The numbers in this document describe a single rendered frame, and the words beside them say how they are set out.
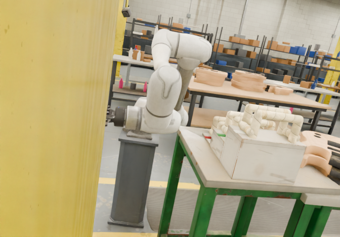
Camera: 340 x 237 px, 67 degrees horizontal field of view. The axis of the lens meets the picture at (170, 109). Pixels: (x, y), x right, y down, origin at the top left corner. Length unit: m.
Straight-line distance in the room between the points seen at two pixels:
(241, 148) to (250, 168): 0.10
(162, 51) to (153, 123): 0.46
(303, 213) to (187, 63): 0.90
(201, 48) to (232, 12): 11.63
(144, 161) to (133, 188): 0.23
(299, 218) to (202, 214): 0.45
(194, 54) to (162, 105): 0.58
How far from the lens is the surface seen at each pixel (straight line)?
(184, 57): 1.40
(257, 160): 1.05
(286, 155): 1.10
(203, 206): 1.07
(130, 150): 1.82
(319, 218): 1.38
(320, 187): 1.27
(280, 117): 1.03
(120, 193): 2.00
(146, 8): 12.07
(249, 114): 1.07
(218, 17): 12.75
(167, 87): 0.82
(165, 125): 0.94
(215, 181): 1.01
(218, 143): 1.19
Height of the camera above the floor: 1.41
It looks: 15 degrees down
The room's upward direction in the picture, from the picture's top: 10 degrees clockwise
